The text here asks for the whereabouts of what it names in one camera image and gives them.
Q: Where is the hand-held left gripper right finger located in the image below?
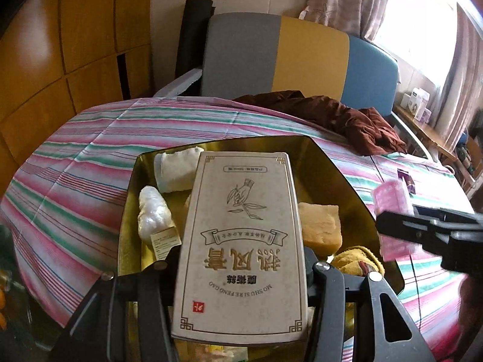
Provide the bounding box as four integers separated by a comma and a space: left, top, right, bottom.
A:
304, 247, 434, 362

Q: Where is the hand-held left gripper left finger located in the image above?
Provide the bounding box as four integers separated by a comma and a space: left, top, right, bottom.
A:
55, 247, 182, 362

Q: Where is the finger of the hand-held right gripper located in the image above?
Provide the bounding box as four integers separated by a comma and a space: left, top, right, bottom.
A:
375, 211, 451, 251
413, 205, 483, 224

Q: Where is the yellow sock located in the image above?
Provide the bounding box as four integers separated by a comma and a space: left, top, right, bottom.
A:
330, 245, 385, 277

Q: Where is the pink dotted tissue packet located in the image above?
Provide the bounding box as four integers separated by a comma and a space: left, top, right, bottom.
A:
370, 179, 421, 262

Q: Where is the yellow sponge block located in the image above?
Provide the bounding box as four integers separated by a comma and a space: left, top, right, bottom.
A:
298, 202, 344, 259

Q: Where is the white knit bundle with label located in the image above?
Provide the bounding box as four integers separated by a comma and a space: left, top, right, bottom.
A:
138, 186, 182, 262

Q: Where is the cream cardboard box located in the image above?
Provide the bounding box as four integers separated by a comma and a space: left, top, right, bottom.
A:
171, 151, 311, 345

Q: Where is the gold tin box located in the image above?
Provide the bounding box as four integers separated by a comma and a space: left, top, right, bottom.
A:
118, 136, 406, 348

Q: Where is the white towel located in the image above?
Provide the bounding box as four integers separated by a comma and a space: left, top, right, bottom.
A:
154, 147, 204, 194

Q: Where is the purple snack packet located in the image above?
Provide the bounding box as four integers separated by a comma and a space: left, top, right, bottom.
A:
397, 171, 416, 196

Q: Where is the wooden shelf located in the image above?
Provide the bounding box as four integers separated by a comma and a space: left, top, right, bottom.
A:
392, 106, 476, 197

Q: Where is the white product box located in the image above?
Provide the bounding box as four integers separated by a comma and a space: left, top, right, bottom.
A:
400, 87, 438, 117

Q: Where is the pink floral curtain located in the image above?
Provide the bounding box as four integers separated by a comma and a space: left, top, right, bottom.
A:
430, 2, 483, 151
300, 0, 401, 40

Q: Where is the brown cloth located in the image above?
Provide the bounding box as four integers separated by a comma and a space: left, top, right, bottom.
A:
233, 90, 407, 156

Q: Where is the grey yellow blue headboard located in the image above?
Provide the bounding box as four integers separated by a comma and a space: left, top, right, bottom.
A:
200, 12, 400, 116

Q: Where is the wooden wardrobe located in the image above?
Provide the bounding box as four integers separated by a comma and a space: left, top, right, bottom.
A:
0, 0, 153, 197

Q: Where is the black rolled mat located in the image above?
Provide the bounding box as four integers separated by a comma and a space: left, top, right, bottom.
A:
175, 0, 216, 80

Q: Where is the white bed frame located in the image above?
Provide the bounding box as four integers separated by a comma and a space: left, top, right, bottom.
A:
153, 68, 204, 99

